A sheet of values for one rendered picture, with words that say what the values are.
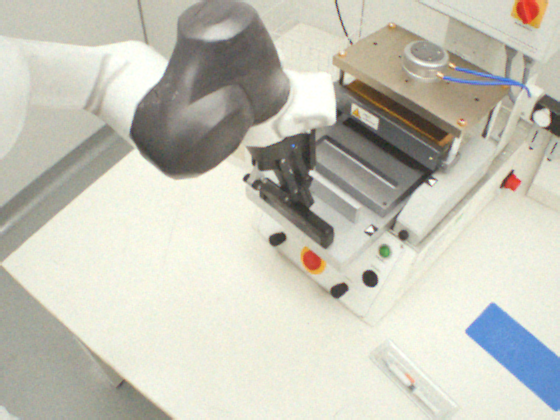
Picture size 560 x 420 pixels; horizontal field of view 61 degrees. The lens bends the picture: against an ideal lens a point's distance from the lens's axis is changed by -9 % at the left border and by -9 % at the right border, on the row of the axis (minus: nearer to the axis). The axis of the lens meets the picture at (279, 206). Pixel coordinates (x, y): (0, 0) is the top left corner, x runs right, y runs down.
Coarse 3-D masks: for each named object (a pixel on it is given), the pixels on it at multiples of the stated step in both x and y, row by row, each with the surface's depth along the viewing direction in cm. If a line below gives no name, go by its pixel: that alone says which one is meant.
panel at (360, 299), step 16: (272, 224) 104; (288, 240) 103; (384, 240) 88; (288, 256) 104; (368, 256) 91; (400, 256) 86; (320, 272) 99; (336, 272) 96; (352, 272) 94; (384, 272) 89; (352, 288) 95; (368, 288) 92; (352, 304) 96; (368, 304) 93
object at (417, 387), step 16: (384, 352) 89; (400, 352) 89; (384, 368) 87; (400, 368) 87; (416, 368) 87; (400, 384) 85; (416, 384) 85; (432, 384) 85; (416, 400) 83; (432, 400) 83; (448, 400) 83; (432, 416) 81; (448, 416) 81
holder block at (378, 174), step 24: (336, 120) 94; (336, 144) 92; (360, 144) 90; (384, 144) 93; (336, 168) 87; (360, 168) 89; (384, 168) 87; (408, 168) 87; (360, 192) 84; (384, 192) 85; (408, 192) 85; (384, 216) 83
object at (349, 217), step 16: (272, 176) 89; (320, 176) 89; (256, 192) 87; (320, 192) 84; (336, 192) 81; (272, 208) 85; (320, 208) 84; (336, 208) 84; (352, 208) 80; (368, 208) 84; (400, 208) 84; (288, 224) 84; (336, 224) 82; (352, 224) 82; (368, 224) 82; (384, 224) 82; (304, 240) 83; (320, 240) 80; (336, 240) 80; (352, 240) 80; (368, 240) 81; (320, 256) 82; (336, 256) 78; (352, 256) 79
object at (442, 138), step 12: (348, 84) 91; (360, 84) 91; (372, 96) 89; (384, 96) 89; (384, 108) 87; (396, 108) 87; (408, 120) 85; (420, 120) 85; (420, 132) 84; (432, 132) 83; (444, 132) 83; (444, 144) 84
